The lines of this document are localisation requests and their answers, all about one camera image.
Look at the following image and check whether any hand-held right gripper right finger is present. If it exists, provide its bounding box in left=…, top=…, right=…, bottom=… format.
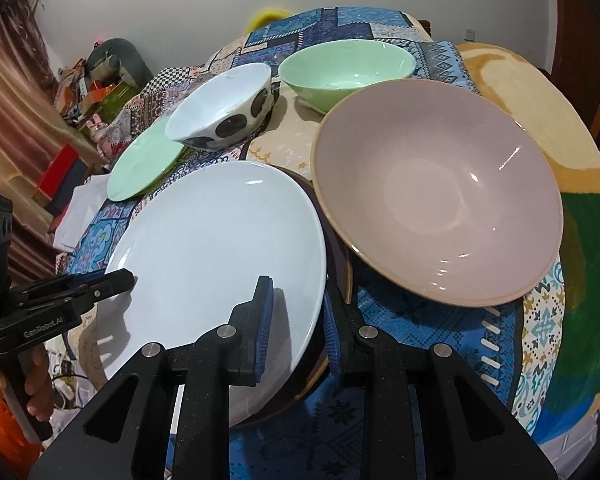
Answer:
left=322, top=287, right=556, bottom=480

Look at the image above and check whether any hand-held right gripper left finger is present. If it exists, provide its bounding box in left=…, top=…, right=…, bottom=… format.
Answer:
left=27, top=276, right=281, bottom=480

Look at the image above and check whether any white plate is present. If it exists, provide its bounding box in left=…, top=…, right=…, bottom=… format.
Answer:
left=101, top=161, right=328, bottom=428

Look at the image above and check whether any light green plate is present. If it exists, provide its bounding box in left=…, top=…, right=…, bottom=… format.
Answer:
left=106, top=122, right=187, bottom=202

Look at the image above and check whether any light green bowl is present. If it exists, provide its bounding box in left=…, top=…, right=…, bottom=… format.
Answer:
left=278, top=40, right=417, bottom=115

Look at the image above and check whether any person's left forearm orange sleeve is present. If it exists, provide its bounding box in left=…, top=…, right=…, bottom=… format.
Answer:
left=0, top=365, right=31, bottom=466

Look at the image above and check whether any person's left hand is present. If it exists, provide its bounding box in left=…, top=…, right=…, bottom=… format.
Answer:
left=22, top=347, right=56, bottom=423

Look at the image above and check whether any dark brown plate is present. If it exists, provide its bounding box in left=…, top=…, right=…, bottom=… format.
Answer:
left=240, top=165, right=355, bottom=428

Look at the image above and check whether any white paper sheet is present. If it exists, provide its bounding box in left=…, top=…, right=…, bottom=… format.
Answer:
left=52, top=175, right=113, bottom=253

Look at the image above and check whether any red box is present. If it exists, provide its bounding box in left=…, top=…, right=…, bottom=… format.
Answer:
left=32, top=144, right=81, bottom=201

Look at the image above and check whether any green cardboard box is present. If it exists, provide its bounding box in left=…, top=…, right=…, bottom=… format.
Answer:
left=92, top=82, right=141, bottom=121

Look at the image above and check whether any large pink bowl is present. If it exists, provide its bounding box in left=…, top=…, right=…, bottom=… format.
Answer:
left=311, top=79, right=565, bottom=308

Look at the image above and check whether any brown striped curtain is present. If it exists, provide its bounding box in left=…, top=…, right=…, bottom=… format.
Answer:
left=0, top=2, right=106, bottom=281

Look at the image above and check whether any pile of cardboard boxes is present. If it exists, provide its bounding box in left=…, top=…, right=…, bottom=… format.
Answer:
left=55, top=57, right=101, bottom=116

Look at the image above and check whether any white bowl with dark spots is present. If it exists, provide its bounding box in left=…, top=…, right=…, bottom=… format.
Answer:
left=165, top=63, right=276, bottom=152

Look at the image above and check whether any grey cushion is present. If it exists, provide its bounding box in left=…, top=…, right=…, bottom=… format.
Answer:
left=87, top=38, right=148, bottom=86

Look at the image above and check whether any yellow and green fleece blanket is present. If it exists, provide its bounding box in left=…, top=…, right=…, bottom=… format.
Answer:
left=415, top=20, right=600, bottom=441

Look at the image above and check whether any patchwork printed bedsheet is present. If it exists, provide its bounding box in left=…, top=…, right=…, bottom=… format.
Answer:
left=55, top=6, right=566, bottom=480

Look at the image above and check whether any yellow hoop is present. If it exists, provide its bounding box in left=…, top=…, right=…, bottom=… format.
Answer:
left=250, top=7, right=291, bottom=31

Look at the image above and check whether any brown wooden door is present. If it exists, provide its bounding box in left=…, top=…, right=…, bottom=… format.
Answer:
left=550, top=0, right=600, bottom=151

